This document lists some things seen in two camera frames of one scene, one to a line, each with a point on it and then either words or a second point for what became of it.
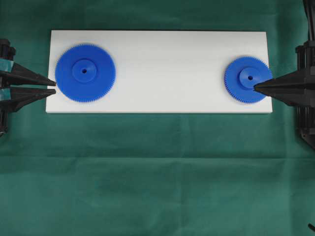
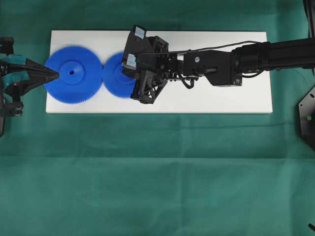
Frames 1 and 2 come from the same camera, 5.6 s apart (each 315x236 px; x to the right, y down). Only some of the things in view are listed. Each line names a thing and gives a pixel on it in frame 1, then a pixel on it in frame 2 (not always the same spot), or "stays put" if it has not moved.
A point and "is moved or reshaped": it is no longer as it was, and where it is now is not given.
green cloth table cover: [153, 174] stays put
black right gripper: [298, 89] → [140, 47]
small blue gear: [242, 74] → [116, 82]
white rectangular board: [163, 71] stays put
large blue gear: [85, 73] is moved or reshaped
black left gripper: [12, 73] → [39, 73]
